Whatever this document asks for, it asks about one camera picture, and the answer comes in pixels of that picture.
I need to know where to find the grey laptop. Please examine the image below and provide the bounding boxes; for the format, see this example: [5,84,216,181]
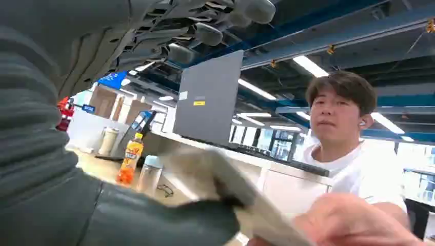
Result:
[172,50,331,178]

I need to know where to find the red object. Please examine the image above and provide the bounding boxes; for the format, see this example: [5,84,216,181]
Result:
[55,96,75,133]

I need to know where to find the large blue hanging sign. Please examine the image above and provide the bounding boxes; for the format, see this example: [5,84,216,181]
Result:
[97,71,129,90]

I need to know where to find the clear bottle with pale cap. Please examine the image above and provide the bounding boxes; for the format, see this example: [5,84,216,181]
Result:
[136,155,164,198]

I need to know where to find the ribbed grey left arm sleeve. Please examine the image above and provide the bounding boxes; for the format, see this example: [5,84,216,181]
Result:
[0,26,81,209]

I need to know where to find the dark tablet on stand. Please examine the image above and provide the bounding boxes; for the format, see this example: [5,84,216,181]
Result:
[95,110,157,162]

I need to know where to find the ceiling strip light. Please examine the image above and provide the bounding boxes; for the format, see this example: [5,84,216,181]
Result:
[237,78,277,101]
[292,55,330,78]
[269,125,303,132]
[370,111,406,135]

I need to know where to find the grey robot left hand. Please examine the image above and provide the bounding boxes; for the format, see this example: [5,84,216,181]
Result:
[0,0,276,246]

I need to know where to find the person's hand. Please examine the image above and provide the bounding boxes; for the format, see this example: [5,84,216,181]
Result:
[247,193,424,246]

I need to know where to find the person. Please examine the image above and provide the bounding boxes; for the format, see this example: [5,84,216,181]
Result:
[299,70,412,232]

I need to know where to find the black eyeglasses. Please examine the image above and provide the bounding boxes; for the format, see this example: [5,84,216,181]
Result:
[156,183,175,199]

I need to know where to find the orange drink bottle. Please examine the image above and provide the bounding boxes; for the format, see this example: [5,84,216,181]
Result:
[115,132,145,186]

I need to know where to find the white cylindrical cup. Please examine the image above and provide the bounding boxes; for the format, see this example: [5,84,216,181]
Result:
[98,127,120,157]

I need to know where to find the pale card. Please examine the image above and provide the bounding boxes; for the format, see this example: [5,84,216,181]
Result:
[162,145,315,246]

